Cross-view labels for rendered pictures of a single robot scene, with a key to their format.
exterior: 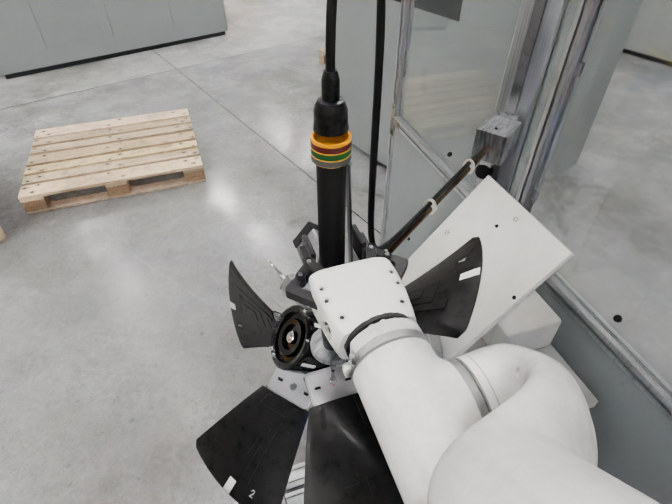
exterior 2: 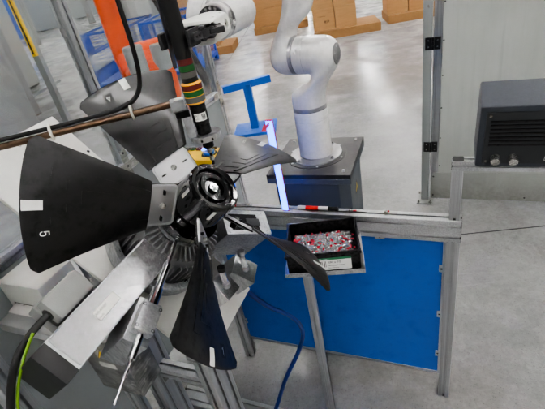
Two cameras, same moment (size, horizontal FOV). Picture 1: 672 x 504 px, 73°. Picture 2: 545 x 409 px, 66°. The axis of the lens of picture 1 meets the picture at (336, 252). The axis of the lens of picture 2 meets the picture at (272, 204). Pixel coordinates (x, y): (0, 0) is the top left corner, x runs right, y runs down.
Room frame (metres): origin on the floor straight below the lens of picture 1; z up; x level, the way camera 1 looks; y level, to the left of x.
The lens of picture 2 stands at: (0.98, 0.72, 1.63)
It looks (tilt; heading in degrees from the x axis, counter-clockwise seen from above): 31 degrees down; 226
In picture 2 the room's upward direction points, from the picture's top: 12 degrees counter-clockwise
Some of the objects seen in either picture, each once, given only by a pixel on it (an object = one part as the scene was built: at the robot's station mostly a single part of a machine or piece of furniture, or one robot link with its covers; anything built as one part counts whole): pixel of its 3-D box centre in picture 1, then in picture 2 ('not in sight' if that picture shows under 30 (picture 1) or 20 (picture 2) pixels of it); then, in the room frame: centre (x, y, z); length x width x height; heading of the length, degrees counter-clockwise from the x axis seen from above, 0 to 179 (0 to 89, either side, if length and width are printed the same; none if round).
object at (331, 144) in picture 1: (331, 148); not in sight; (0.43, 0.01, 1.65); 0.04 x 0.04 x 0.03
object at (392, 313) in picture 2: not in sight; (328, 298); (0.06, -0.02, 0.45); 0.82 x 0.02 x 0.66; 109
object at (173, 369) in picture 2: not in sight; (186, 372); (0.63, -0.16, 0.56); 0.19 x 0.04 x 0.04; 109
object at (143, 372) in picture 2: not in sight; (119, 354); (0.75, -0.24, 0.73); 0.15 x 0.09 x 0.22; 109
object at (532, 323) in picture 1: (512, 319); (37, 287); (0.80, -0.48, 0.92); 0.17 x 0.16 x 0.11; 109
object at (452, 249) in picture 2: not in sight; (447, 325); (-0.08, 0.39, 0.39); 0.04 x 0.04 x 0.78; 19
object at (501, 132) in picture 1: (497, 138); not in sight; (0.94, -0.37, 1.39); 0.10 x 0.07 x 0.09; 144
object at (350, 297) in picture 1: (363, 307); (203, 27); (0.33, -0.03, 1.51); 0.11 x 0.10 x 0.07; 19
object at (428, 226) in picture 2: not in sight; (316, 219); (0.06, -0.02, 0.82); 0.90 x 0.04 x 0.08; 109
